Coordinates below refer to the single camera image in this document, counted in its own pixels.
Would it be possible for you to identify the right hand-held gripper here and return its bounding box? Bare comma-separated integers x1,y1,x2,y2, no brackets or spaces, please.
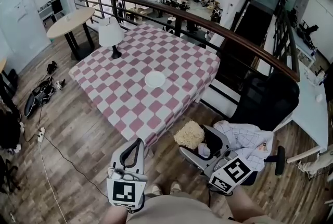
178,125,252,195

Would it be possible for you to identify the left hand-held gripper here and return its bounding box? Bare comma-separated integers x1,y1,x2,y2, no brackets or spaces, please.
106,138,148,212

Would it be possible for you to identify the beige noodle block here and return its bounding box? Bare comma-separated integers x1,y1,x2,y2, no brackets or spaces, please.
173,120,206,150

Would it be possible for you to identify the white round plate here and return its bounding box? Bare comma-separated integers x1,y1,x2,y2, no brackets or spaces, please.
144,71,166,88

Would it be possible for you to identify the person's left forearm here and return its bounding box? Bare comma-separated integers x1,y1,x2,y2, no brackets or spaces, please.
103,206,130,224

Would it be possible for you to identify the person's right forearm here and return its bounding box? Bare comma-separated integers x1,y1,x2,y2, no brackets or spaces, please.
225,186,274,224

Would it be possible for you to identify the white checked shirt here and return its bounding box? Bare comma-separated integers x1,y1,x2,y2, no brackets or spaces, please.
213,120,274,173

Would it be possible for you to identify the table with red checkered tablecloth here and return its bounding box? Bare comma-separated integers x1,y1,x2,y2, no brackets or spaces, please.
69,23,221,151

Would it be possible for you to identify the person's beige shirt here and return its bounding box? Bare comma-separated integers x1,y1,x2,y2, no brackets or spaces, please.
127,193,235,224

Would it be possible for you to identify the black office chair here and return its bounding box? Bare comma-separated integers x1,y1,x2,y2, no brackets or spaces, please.
179,71,300,187

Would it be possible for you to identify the black bag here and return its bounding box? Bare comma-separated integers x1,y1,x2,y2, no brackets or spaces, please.
24,76,57,117

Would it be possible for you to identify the small black floor device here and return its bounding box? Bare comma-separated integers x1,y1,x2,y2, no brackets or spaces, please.
46,60,58,74

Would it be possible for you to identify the black clothes pile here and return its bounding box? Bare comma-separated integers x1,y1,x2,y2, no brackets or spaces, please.
0,108,23,153

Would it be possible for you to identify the black chair base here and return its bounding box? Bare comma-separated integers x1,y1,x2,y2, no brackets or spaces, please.
0,155,20,192

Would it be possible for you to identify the white shade black table lamp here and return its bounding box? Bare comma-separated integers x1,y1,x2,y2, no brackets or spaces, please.
98,16,125,59

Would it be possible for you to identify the black railing with wooden handrail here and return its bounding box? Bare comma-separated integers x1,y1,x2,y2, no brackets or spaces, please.
71,0,301,119

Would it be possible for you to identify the round light wooden table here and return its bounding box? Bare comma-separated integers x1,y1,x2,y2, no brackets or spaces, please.
46,6,96,61

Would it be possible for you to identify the black metal rack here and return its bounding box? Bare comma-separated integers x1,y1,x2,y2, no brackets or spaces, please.
273,0,300,62

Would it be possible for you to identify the black monitor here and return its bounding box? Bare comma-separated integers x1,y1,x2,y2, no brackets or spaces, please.
51,0,63,15

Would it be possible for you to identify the black floor cable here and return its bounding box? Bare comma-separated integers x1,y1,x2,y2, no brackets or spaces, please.
43,134,109,197

